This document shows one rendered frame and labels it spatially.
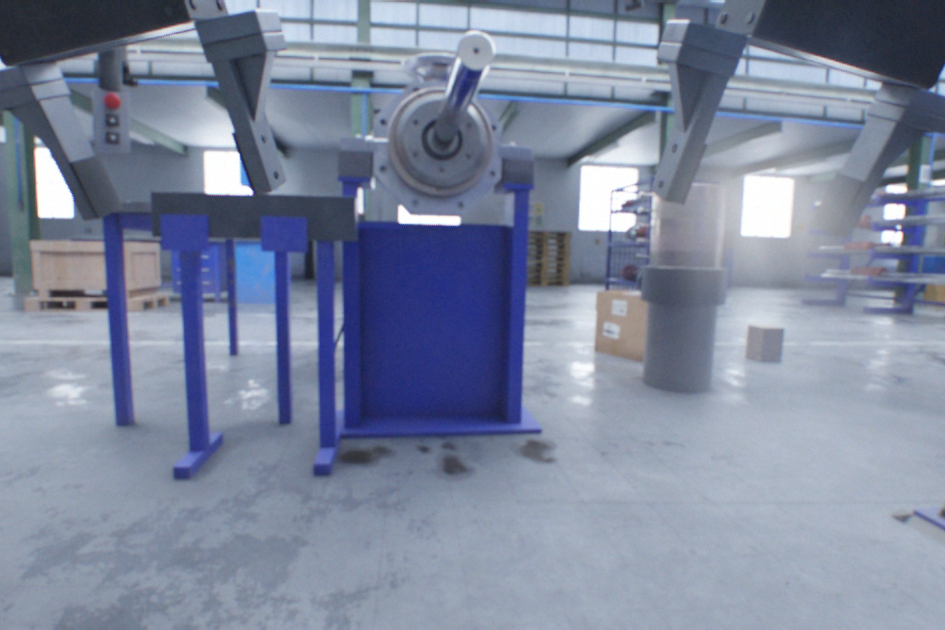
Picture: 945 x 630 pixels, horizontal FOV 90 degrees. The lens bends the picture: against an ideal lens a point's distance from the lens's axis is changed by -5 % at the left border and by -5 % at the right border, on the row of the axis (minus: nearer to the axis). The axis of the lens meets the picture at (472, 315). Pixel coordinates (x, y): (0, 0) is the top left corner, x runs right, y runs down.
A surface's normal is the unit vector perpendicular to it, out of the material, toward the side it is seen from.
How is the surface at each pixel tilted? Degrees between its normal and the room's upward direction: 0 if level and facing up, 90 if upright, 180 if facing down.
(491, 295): 90
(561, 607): 0
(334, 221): 90
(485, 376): 90
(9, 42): 113
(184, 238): 90
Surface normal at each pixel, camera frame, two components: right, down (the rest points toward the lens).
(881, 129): -0.98, -0.14
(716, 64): 0.07, 0.51
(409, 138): 0.14, 0.12
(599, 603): 0.02, -0.99
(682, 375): -0.20, 0.11
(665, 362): -0.64, 0.07
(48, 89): 0.99, -0.09
